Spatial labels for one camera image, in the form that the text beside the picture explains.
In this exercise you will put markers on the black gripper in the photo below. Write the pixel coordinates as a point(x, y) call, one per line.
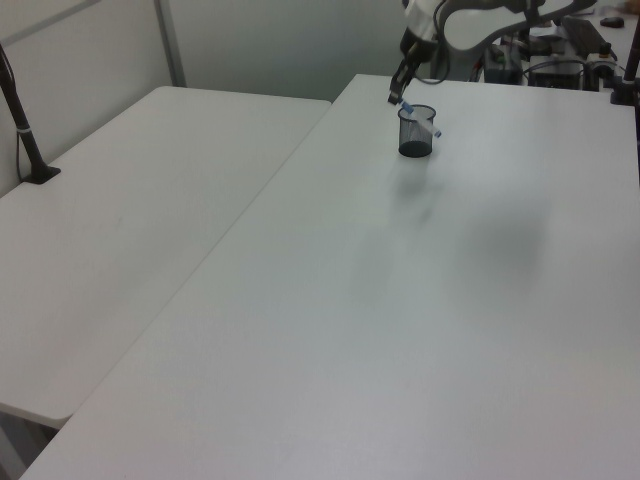
point(417, 47)

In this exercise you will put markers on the black computer mouse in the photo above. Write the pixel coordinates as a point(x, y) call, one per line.
point(612, 21)

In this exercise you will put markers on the black clamped pole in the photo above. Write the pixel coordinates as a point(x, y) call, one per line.
point(629, 65)

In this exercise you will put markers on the grey control box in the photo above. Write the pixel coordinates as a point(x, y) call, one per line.
point(555, 70)

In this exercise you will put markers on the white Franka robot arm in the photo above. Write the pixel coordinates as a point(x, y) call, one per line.
point(470, 25)

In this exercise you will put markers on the black mesh pen cup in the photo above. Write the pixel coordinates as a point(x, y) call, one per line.
point(416, 140)

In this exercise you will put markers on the black keyboard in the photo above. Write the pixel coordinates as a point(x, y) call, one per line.
point(584, 32)

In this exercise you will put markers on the black electronics box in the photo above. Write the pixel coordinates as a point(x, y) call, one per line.
point(500, 65)

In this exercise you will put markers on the black pole with white band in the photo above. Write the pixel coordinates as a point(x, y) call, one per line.
point(22, 130)

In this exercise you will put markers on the white marker with blue cap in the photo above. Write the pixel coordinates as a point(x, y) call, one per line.
point(422, 120)

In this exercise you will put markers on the grey partition frame post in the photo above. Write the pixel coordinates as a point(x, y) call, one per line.
point(170, 45)

